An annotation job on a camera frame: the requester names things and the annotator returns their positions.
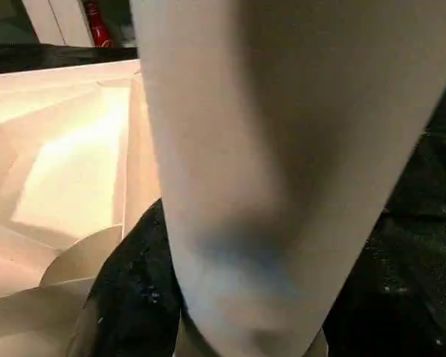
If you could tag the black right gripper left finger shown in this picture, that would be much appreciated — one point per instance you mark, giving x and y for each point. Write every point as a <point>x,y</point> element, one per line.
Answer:
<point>134,290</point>

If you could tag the white glass-door cabinet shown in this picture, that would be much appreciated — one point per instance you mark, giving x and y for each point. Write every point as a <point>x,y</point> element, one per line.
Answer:
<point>59,22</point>

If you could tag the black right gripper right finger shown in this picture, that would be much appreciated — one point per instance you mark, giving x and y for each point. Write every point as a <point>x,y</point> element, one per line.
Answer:
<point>401,297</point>

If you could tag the red bottle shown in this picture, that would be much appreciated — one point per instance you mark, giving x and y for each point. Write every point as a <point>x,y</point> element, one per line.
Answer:
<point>98,26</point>

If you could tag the white plastic table top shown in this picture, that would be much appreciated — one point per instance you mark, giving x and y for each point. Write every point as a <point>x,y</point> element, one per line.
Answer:
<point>59,148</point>

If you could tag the white plastic table leg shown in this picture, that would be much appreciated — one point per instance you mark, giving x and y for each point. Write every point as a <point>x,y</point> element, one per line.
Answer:
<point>282,130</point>

